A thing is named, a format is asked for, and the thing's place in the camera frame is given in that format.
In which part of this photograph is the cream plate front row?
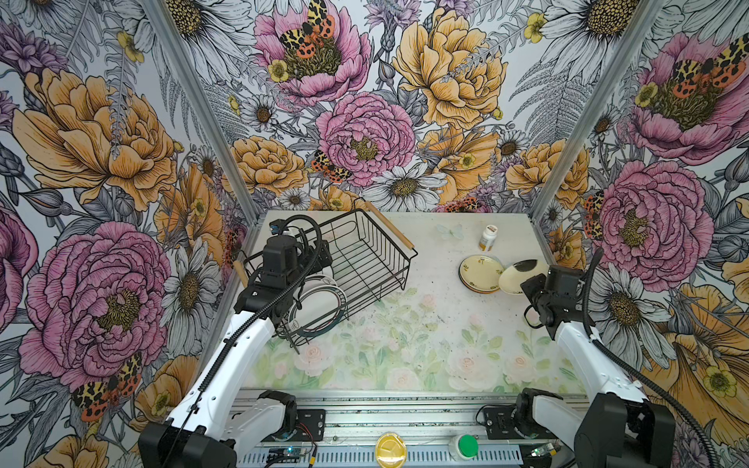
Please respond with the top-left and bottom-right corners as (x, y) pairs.
(458, 255), (504, 294)

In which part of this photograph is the black wire dish rack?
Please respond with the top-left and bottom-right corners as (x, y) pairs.
(236, 202), (417, 349)

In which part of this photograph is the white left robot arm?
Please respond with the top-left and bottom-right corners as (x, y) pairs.
(138, 234), (331, 467)

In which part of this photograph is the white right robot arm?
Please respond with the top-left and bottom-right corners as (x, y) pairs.
(475, 259), (676, 467)

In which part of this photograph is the large white back plate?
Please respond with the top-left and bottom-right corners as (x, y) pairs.
(289, 279), (348, 339)

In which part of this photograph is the white pill bottle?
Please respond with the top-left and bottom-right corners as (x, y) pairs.
(479, 224), (497, 252)

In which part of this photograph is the green push button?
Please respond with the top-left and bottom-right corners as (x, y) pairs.
(448, 434), (479, 461)

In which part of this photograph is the small green circuit board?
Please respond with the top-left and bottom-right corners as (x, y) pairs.
(265, 447), (309, 464)

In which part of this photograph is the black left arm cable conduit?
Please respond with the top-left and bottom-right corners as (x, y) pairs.
(160, 213), (324, 468)

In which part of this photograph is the black corrugated cable conduit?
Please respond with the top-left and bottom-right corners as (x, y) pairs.
(581, 248), (722, 468)

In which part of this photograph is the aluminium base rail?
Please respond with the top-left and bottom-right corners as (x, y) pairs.
(221, 387), (610, 468)

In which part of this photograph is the aluminium right corner post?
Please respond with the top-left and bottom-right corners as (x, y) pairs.
(530, 0), (664, 224)

